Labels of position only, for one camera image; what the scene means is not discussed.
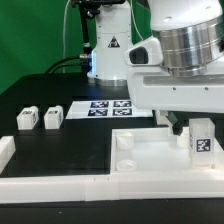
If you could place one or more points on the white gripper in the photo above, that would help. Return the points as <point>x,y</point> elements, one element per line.
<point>160,91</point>

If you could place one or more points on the white sheet with tags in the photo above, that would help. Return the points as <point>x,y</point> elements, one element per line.
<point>105,109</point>

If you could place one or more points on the white square tabletop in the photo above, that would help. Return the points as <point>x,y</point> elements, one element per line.
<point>149,150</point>

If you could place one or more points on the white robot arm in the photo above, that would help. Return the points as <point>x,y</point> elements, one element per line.
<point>179,68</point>

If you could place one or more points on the white U-shaped obstacle fence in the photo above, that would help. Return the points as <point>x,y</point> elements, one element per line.
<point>194,183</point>

